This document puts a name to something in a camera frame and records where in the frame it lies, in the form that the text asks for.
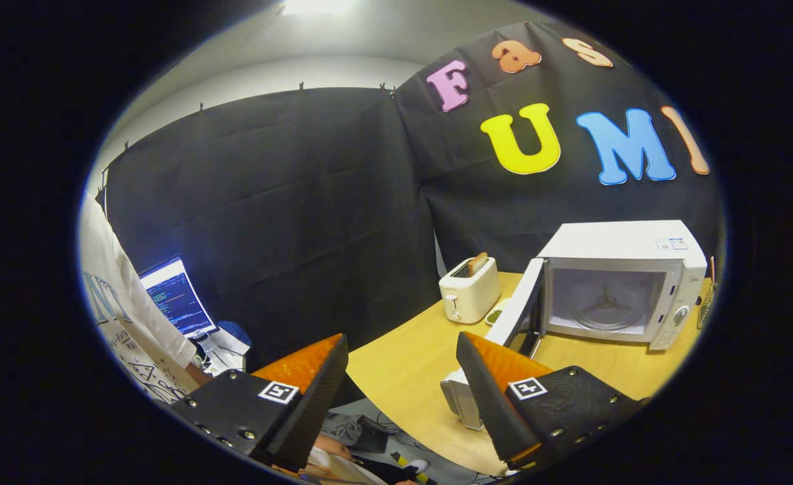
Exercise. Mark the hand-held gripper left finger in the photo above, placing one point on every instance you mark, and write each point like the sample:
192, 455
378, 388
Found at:
319, 404

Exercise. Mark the white microwave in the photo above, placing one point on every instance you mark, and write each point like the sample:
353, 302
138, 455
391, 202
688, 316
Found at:
612, 242

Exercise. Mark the black backdrop cloth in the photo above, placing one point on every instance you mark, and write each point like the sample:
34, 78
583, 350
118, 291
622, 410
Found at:
302, 202

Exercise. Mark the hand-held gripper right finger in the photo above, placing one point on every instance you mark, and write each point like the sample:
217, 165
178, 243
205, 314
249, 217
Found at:
487, 404

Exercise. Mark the glass turntable plate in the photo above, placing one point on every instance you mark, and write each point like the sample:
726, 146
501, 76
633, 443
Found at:
622, 316

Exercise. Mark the toast slice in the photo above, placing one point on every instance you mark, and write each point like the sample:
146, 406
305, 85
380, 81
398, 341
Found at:
478, 263

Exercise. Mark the white divided bean dish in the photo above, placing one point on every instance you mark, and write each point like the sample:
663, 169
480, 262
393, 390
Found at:
495, 314

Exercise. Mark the laptop screen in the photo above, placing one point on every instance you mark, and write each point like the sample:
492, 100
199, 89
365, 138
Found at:
174, 296

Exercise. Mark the dark grey cloth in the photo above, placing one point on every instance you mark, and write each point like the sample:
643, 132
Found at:
349, 431

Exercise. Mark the blue and white object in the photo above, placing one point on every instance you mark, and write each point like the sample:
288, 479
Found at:
234, 331

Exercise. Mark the white toaster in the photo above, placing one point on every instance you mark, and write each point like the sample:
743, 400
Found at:
470, 296

